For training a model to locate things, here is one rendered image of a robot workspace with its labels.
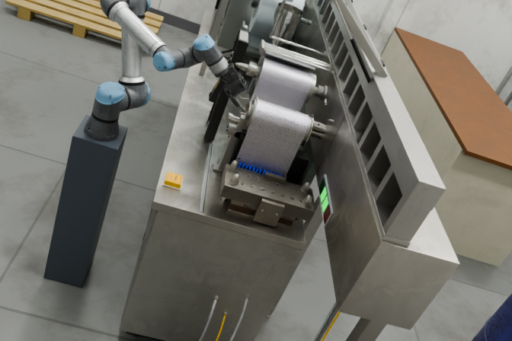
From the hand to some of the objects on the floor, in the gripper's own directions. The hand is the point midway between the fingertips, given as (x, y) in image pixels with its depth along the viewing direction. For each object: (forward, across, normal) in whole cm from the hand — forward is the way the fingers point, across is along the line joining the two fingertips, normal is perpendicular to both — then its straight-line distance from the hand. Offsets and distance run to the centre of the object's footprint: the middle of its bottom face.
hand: (242, 109), depth 229 cm
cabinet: (+88, +96, +90) cm, 158 cm away
